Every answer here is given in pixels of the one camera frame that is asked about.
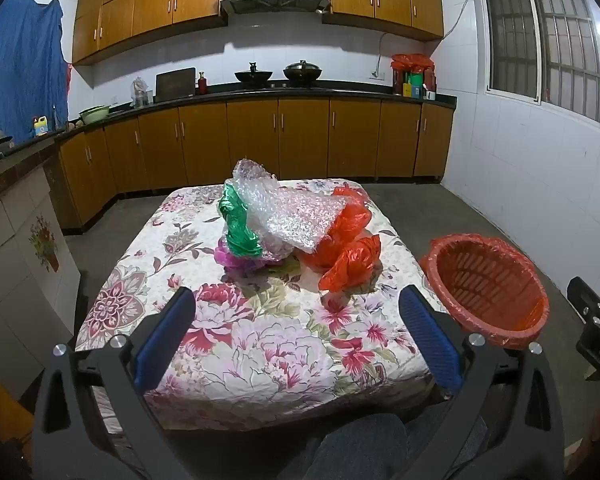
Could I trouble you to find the bubble wrap sheet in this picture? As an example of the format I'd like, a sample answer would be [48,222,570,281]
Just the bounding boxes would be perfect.
[230,159,352,256]

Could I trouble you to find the blue hanging cloth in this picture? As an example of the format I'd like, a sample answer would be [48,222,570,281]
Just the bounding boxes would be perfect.
[0,0,72,147]

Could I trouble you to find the black kitchen countertop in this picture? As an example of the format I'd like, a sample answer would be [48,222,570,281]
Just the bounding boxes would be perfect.
[0,86,458,173]

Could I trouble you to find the clear bag with jar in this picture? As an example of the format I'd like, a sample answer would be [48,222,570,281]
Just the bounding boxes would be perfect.
[131,77,154,109]

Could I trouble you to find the white power cable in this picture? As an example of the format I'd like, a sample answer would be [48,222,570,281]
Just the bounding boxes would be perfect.
[375,32,397,74]

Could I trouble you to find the dark cutting board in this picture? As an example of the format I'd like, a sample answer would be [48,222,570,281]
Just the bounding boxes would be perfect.
[155,67,197,101]

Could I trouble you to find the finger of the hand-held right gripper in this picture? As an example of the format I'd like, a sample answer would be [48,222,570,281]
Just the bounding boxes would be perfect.
[567,276,600,323]

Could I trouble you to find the wooden lower cabinets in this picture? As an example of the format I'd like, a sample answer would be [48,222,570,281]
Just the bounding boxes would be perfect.
[55,97,456,235]

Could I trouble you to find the orange plastic bag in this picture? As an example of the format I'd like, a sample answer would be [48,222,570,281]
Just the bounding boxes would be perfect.
[329,185,372,243]
[300,234,383,293]

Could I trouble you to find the long wooden upper cabinets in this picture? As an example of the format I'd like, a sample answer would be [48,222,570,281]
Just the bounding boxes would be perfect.
[71,0,229,66]

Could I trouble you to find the yellow object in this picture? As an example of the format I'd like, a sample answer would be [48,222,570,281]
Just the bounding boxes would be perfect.
[0,382,34,442]

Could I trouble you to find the black wok with flat lid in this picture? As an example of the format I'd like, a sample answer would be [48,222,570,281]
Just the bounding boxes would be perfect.
[282,60,325,85]

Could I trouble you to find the table with floral tablecloth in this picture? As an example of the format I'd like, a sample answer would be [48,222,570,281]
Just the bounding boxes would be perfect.
[74,179,448,433]

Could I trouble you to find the green bowls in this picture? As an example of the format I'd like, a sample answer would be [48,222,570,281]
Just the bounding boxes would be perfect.
[78,104,111,125]

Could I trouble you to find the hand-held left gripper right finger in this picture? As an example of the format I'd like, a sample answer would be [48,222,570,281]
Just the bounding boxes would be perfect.
[398,284,567,480]

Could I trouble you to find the green plastic bag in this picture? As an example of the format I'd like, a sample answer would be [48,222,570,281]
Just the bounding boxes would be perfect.
[217,183,266,260]

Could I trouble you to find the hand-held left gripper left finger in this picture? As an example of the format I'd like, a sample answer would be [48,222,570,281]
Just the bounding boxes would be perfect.
[32,286,201,480]

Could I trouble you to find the person's jeans leg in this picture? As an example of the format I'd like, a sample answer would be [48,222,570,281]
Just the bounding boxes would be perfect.
[275,412,487,480]

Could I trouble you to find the orange plastic basket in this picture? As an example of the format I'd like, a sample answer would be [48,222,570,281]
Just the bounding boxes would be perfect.
[419,234,551,351]

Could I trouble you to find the black wok with knob lid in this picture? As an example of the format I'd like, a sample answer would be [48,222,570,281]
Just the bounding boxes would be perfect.
[234,62,274,85]

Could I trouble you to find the pink plastic bag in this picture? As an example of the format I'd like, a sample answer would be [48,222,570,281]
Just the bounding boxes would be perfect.
[214,237,281,274]

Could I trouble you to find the barred window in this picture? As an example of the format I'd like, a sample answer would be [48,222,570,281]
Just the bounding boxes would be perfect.
[477,0,600,124]

